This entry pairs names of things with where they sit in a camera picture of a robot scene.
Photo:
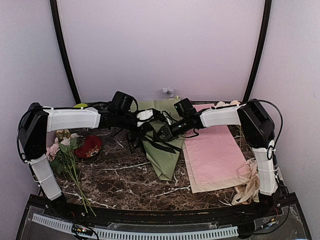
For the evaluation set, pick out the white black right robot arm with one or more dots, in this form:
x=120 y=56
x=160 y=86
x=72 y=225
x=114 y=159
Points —
x=257 y=126

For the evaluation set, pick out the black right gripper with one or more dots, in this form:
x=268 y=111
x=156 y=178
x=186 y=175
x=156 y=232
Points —
x=169 y=135

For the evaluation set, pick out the black vertical frame post left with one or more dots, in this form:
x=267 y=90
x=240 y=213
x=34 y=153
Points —
x=63 y=50

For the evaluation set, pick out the pink white rose bunch right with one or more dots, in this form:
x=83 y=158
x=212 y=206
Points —
x=222 y=104

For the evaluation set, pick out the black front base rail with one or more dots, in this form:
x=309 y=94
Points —
x=234 y=215

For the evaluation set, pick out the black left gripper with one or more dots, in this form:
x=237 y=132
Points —
x=143 y=122

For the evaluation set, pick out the pink rose stem bunch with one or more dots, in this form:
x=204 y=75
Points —
x=63 y=160

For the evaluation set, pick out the black vertical frame post right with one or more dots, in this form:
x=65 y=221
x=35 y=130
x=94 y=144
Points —
x=259 y=49

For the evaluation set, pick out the blue flower stem bunch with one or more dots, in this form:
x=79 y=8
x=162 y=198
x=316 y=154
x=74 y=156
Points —
x=169 y=92

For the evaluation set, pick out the pink wrapping paper sheet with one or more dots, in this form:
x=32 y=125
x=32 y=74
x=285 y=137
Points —
x=212 y=160

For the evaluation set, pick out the cream ribbon pile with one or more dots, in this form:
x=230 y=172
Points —
x=248 y=191

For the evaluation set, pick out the peach green wrapping paper sheet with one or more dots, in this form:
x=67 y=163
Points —
x=163 y=157

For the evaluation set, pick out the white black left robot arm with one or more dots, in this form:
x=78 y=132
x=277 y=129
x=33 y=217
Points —
x=36 y=129

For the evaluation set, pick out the black vertical frame post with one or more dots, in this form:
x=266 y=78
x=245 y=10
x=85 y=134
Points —
x=259 y=49
x=63 y=50

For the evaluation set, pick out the white slotted cable duct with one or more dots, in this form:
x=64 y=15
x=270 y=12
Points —
x=121 y=231

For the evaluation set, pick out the lime green plastic bowl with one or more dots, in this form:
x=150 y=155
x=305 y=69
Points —
x=81 y=106

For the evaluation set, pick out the dark red floral bowl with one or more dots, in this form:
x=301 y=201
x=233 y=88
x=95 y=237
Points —
x=88 y=146

